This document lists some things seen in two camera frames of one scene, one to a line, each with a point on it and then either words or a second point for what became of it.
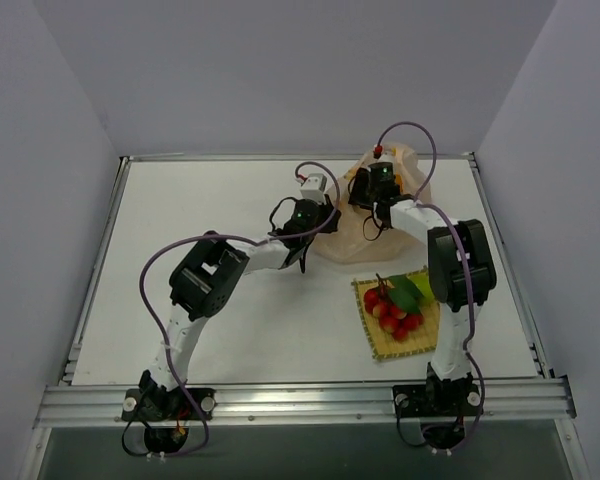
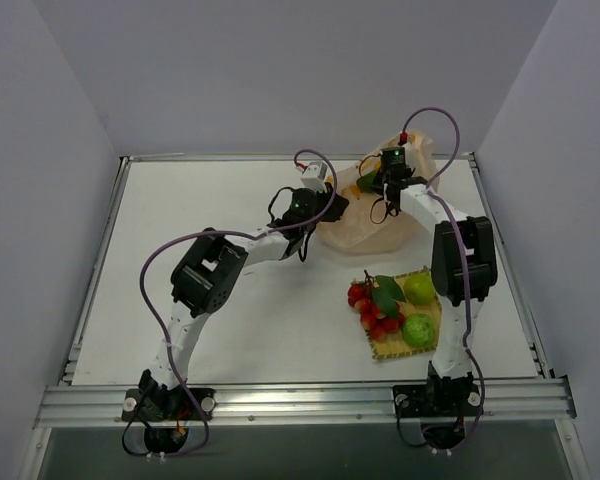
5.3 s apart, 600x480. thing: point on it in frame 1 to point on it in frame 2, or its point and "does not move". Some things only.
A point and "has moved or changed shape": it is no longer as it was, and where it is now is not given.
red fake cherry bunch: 396,303 to 378,301
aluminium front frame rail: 502,398 does not move
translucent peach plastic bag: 348,242 has moved or changed shape
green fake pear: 422,281 does not move
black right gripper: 361,192 to 380,181
